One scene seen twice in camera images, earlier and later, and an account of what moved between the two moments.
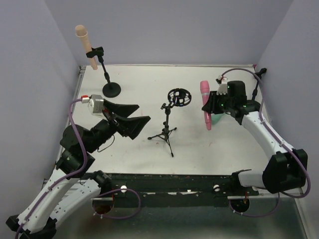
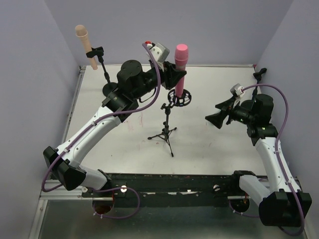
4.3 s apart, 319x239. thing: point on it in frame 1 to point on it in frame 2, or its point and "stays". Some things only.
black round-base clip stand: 111,89 stays
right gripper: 213,102 to 231,110
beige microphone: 81,32 stays
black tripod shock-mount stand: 177,97 stays
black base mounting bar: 176,190 stays
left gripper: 114,120 to 168,74
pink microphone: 204,90 to 181,55
